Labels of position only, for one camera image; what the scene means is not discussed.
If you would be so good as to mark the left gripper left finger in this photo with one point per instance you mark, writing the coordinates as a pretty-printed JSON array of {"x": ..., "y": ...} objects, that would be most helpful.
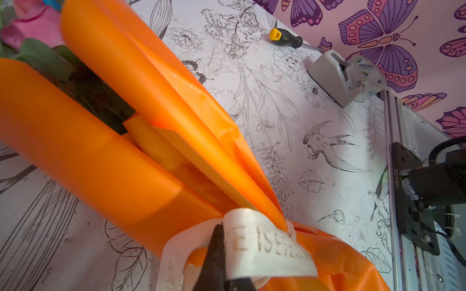
[{"x": 213, "y": 262}]

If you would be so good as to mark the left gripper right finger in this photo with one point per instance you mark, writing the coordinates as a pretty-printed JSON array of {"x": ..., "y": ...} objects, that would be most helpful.
[{"x": 241, "y": 284}]

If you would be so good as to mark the white ribbon bundle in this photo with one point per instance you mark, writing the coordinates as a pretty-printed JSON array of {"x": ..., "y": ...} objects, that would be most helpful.
[{"x": 254, "y": 251}]

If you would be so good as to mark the pink fake rose stem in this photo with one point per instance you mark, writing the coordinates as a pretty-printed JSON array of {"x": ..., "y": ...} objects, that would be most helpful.
[{"x": 30, "y": 33}]

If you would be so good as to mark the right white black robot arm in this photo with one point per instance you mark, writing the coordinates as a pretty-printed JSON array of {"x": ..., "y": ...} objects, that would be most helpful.
[{"x": 441, "y": 184}]

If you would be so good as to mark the white grey small device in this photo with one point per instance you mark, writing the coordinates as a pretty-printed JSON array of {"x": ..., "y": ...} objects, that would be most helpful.
[{"x": 329, "y": 71}]

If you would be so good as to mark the clear tape roll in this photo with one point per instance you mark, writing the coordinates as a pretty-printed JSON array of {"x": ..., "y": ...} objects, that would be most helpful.
[{"x": 365, "y": 79}]

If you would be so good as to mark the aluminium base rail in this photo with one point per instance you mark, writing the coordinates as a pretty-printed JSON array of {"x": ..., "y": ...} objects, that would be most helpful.
[{"x": 415, "y": 269}]

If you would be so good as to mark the black handled screwdriver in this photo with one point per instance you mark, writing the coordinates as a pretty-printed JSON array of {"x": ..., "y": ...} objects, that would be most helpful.
[{"x": 282, "y": 37}]

